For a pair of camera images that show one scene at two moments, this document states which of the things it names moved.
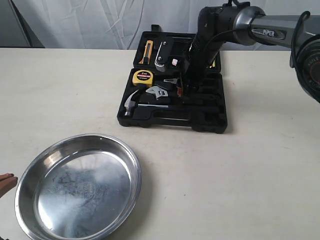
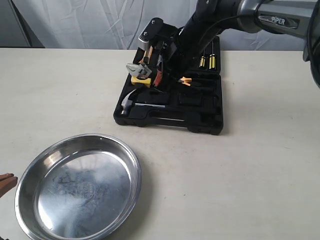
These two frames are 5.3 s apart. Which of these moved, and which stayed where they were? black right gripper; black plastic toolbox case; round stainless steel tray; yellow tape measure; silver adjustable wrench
Moved: silver adjustable wrench; black right gripper
Stayed: round stainless steel tray; black plastic toolbox case; yellow tape measure
